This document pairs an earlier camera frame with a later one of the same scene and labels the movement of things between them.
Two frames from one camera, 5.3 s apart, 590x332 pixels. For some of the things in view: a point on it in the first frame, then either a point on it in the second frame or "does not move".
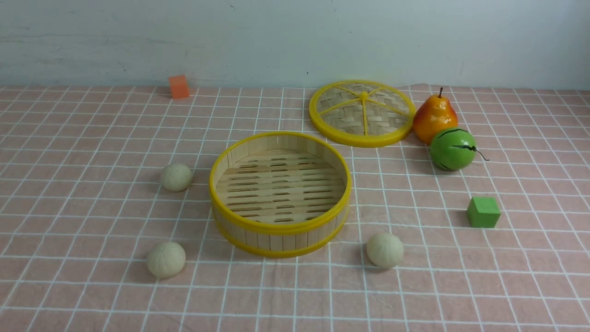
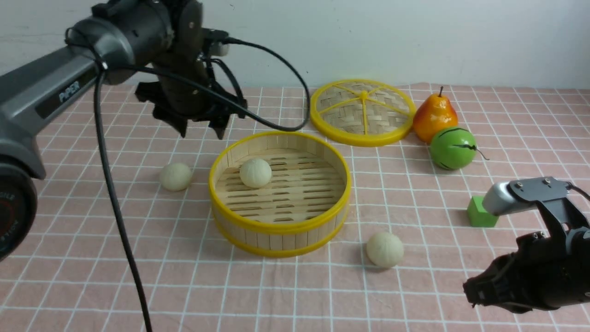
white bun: (166, 259) -> (256, 173)
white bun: (177, 177) does not move
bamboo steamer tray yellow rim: (279, 194) does not move
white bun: (385, 250) does not move
